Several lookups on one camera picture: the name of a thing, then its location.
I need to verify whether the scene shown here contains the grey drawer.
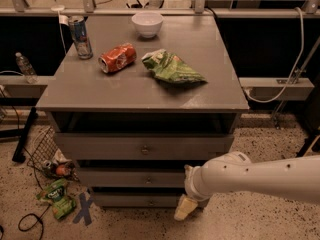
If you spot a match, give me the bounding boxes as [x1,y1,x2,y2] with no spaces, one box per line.
[77,168,186,188]
[92,193,180,208]
[54,133,234,160]

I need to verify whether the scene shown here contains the white bowl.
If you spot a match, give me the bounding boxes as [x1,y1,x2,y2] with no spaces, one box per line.
[131,12,164,38]

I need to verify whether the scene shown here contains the grey bottom drawer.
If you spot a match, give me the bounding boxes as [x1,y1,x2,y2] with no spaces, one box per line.
[92,193,180,208]

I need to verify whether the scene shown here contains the black stand leg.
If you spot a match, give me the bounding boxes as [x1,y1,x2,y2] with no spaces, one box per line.
[12,107,37,163]

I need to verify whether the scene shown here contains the black floor cable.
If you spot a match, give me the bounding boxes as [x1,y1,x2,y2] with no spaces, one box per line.
[17,204,52,240]

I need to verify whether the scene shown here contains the green snack bag on floor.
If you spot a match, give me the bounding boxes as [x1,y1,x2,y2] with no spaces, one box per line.
[36,178,76,220]

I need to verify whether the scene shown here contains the wire basket with trash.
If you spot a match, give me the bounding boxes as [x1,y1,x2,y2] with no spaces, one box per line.
[27,127,78,181]

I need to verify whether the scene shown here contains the clear plastic water bottle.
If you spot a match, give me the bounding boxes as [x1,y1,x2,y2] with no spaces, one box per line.
[15,52,38,84]

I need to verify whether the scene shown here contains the tall blue energy can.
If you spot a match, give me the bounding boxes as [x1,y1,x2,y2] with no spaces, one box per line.
[68,16,93,60]

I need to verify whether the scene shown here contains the green chip bag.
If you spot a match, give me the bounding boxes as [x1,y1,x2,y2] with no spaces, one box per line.
[141,49,206,84]

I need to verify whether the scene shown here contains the grey drawer cabinet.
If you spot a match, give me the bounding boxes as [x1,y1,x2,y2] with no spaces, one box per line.
[37,15,248,196]

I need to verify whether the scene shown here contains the crushed orange soda can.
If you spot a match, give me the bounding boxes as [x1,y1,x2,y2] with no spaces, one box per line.
[98,43,137,73]

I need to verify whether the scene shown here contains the white cable right side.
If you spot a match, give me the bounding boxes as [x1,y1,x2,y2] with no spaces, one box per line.
[244,7,306,104]

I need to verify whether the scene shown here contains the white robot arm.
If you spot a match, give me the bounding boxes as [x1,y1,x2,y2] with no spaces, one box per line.
[174,151,320,221]

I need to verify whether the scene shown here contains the grey top drawer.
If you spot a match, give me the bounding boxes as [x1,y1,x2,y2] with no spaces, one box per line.
[54,133,234,160]

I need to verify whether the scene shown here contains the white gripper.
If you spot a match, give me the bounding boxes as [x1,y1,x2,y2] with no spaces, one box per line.
[174,165,211,221]

